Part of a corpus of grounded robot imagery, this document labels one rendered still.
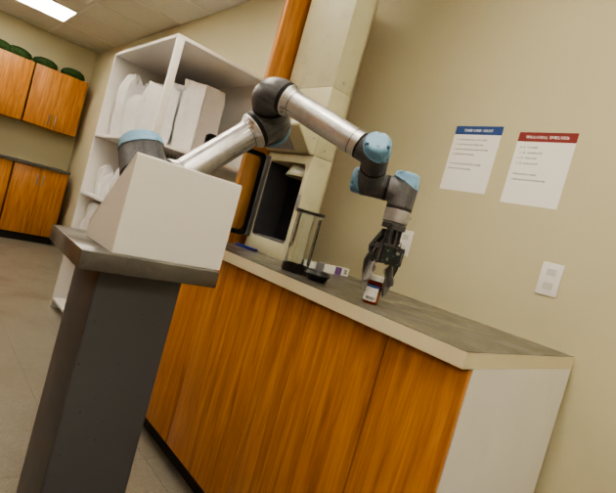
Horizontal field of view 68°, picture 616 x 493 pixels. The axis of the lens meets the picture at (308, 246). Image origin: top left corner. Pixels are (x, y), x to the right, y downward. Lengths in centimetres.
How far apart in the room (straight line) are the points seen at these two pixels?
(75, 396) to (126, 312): 21
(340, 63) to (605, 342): 143
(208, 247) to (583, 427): 128
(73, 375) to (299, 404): 63
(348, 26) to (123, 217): 140
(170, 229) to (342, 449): 73
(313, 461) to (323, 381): 22
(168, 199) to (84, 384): 46
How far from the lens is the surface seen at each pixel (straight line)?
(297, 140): 199
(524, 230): 186
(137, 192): 107
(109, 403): 124
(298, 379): 145
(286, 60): 237
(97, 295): 113
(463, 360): 108
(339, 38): 215
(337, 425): 135
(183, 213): 111
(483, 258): 190
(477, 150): 203
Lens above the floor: 110
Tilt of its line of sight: 2 degrees down
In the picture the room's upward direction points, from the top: 16 degrees clockwise
